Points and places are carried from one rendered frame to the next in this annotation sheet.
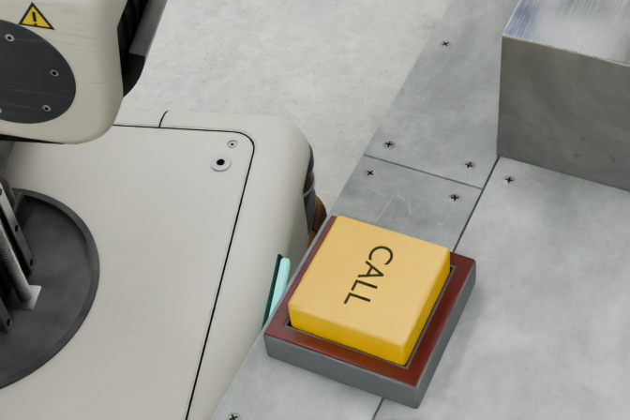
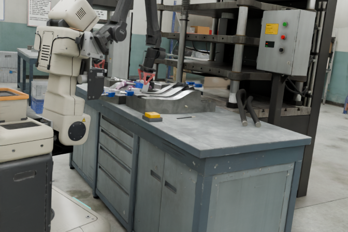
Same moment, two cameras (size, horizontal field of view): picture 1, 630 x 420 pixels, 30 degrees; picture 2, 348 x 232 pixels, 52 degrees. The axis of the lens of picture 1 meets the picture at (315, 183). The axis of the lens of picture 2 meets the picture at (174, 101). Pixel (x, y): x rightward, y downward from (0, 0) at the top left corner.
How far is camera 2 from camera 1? 1.66 m
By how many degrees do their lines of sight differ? 65
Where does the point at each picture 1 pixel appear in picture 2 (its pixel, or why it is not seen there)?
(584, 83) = (152, 102)
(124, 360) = (67, 210)
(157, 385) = (76, 209)
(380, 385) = (159, 119)
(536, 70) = (148, 102)
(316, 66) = not seen: hidden behind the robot
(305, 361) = (153, 120)
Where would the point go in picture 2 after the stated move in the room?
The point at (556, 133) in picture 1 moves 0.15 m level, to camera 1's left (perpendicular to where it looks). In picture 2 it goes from (150, 109) to (135, 113)
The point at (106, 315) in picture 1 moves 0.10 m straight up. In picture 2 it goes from (56, 208) to (56, 191)
